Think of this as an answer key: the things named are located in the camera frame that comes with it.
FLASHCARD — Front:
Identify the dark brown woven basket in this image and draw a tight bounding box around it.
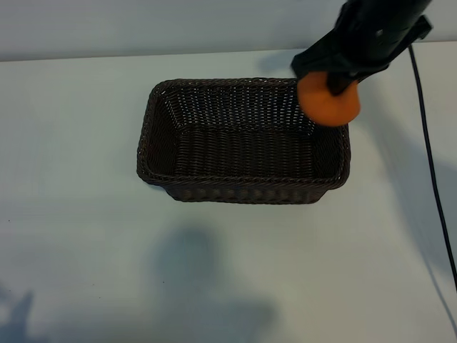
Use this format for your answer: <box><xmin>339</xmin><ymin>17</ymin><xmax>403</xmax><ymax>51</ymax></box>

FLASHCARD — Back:
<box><xmin>136</xmin><ymin>76</ymin><xmax>353</xmax><ymax>205</ymax></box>

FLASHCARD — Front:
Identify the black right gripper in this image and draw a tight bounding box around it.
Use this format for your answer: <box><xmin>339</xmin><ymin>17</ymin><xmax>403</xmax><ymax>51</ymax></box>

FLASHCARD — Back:
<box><xmin>291</xmin><ymin>0</ymin><xmax>431</xmax><ymax>97</ymax></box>

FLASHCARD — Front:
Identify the orange fruit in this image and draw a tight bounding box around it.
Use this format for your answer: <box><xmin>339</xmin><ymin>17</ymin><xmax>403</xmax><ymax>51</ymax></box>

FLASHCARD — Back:
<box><xmin>297</xmin><ymin>70</ymin><xmax>361</xmax><ymax>127</ymax></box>

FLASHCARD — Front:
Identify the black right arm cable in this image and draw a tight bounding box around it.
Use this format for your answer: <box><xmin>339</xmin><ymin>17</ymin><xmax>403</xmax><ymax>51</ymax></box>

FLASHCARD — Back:
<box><xmin>406</xmin><ymin>44</ymin><xmax>457</xmax><ymax>292</ymax></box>

